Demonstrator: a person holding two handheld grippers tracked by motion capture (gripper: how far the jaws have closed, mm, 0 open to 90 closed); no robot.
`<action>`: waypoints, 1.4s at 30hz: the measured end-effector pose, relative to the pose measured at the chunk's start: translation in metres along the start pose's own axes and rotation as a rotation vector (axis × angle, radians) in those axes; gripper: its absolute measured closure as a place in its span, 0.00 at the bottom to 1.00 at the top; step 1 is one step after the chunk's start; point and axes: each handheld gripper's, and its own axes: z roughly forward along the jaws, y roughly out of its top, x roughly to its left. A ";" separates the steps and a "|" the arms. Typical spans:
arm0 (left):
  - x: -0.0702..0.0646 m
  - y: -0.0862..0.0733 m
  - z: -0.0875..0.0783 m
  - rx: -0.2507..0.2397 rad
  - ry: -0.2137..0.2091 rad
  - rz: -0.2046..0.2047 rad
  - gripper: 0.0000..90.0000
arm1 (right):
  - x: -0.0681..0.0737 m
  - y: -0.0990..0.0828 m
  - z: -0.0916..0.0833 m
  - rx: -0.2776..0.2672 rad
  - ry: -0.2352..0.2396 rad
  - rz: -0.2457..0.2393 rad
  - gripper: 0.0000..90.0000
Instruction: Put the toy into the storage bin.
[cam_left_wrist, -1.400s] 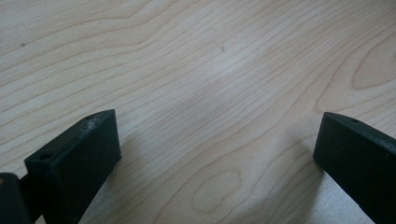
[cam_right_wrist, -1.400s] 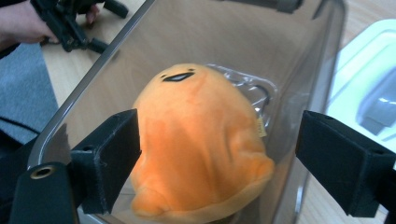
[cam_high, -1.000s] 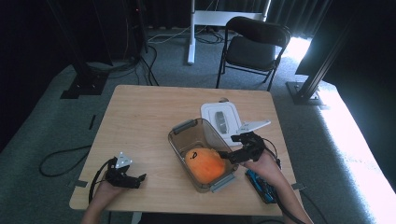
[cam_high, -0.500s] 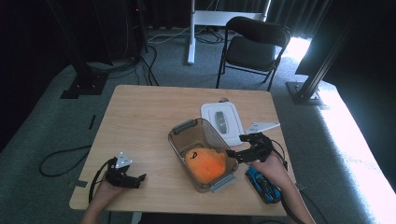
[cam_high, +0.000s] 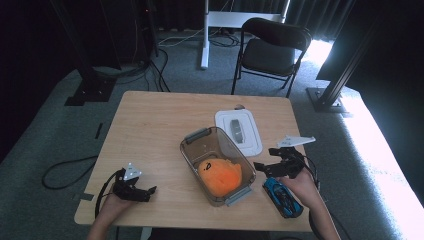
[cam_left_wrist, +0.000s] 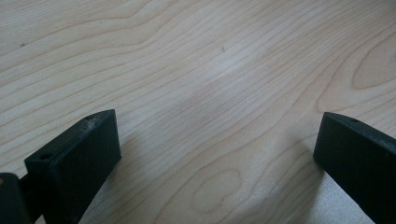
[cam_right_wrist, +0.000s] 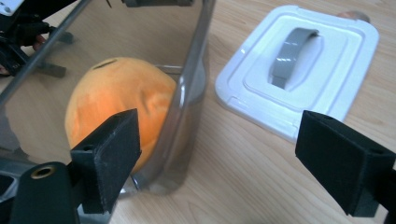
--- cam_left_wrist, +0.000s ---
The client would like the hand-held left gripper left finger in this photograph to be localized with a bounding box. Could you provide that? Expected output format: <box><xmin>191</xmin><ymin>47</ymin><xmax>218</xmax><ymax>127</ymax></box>
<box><xmin>23</xmin><ymin>108</ymin><xmax>122</xmax><ymax>224</ymax></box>

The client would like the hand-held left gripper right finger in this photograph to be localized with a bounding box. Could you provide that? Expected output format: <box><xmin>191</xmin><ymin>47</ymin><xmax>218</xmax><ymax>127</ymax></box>
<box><xmin>312</xmin><ymin>111</ymin><xmax>396</xmax><ymax>224</ymax></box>

